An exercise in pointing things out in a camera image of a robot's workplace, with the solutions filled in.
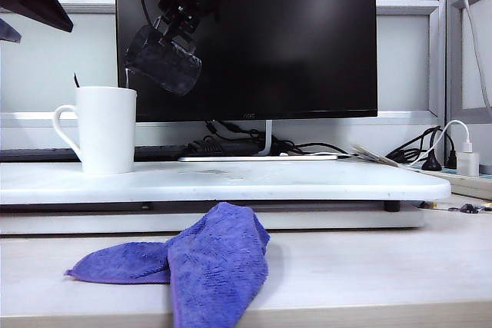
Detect white ceramic mug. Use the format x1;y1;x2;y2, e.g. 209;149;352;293
53;85;138;174

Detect white raised platform board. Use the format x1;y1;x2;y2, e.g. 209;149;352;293
0;158;452;205

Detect thin white charging cable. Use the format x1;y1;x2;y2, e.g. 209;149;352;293
407;119;472;170

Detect black keyboard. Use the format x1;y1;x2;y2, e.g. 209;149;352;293
0;145;191;163

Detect white power strip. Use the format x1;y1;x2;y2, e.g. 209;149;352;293
409;165;492;200

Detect stack of papers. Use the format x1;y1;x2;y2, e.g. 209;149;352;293
350;143;405;169

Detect purple microfiber cloth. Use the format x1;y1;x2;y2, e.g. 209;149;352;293
64;201;271;328

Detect small black clip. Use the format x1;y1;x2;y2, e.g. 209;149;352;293
447;203;482;215

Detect round black power plug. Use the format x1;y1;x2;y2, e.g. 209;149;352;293
421;149;443;172

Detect white USB charger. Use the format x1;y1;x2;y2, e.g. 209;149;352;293
457;142;480;177

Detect black monitor cables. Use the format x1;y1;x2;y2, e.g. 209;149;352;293
187;120;349;160

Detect black power cable bundle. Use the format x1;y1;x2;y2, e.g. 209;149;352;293
385;125;444;169

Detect black textured glass cup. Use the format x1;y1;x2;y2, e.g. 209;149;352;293
122;16;204;98

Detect white platform base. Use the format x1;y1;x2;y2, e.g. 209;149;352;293
0;203;426;236

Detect grey back partition frame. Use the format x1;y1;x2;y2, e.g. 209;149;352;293
0;0;448;129

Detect black computer monitor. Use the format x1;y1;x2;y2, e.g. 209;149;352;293
115;0;379;124

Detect grey side partition frame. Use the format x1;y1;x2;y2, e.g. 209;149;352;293
444;0;492;125

